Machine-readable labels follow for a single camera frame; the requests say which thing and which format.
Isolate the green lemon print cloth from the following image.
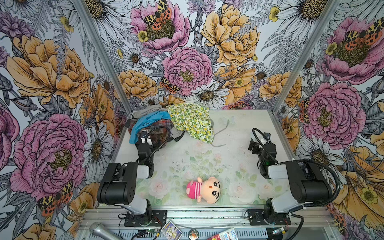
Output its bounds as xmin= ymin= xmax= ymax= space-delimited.
xmin=167 ymin=103 xmax=214 ymax=144

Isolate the colourful card booklet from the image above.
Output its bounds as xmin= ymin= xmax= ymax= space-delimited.
xmin=161 ymin=221 xmax=183 ymax=240

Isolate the aluminium front rail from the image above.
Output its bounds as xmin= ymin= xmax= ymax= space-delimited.
xmin=75 ymin=206 xmax=342 ymax=240

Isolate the aluminium frame post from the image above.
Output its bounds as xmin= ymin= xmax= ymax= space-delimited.
xmin=271 ymin=0 xmax=341 ymax=114
xmin=74 ymin=1 xmax=132 ymax=117

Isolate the right aluminium frame post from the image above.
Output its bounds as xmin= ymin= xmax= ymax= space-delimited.
xmin=271 ymin=0 xmax=341 ymax=114

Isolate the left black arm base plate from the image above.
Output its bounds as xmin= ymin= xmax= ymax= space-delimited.
xmin=124 ymin=210 xmax=168 ymax=227

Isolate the left aluminium frame post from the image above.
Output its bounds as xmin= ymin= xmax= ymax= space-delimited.
xmin=74 ymin=1 xmax=132 ymax=117

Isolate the small round badge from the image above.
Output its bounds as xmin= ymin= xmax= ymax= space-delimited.
xmin=188 ymin=229 xmax=200 ymax=240

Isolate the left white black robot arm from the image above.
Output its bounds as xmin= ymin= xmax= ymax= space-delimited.
xmin=97 ymin=131 xmax=155 ymax=225

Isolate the pink shirt plush doll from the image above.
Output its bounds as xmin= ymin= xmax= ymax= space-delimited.
xmin=186 ymin=177 xmax=222 ymax=204

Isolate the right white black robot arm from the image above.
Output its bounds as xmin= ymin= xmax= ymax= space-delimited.
xmin=245 ymin=128 xmax=341 ymax=226

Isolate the grey cloth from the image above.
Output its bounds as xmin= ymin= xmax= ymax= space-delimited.
xmin=132 ymin=104 xmax=168 ymax=119

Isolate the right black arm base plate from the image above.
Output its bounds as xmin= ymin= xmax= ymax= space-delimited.
xmin=246 ymin=209 xmax=291 ymax=226

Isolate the teal blue cloth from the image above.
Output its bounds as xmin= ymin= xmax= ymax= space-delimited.
xmin=129 ymin=111 xmax=171 ymax=144

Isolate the red white snack packet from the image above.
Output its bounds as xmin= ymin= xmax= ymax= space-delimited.
xmin=207 ymin=228 xmax=239 ymax=240

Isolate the red plaid cloth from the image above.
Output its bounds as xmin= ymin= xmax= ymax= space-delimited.
xmin=138 ymin=120 xmax=174 ymax=145

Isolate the silver microphone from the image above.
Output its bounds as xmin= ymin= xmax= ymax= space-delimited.
xmin=89 ymin=223 xmax=122 ymax=240

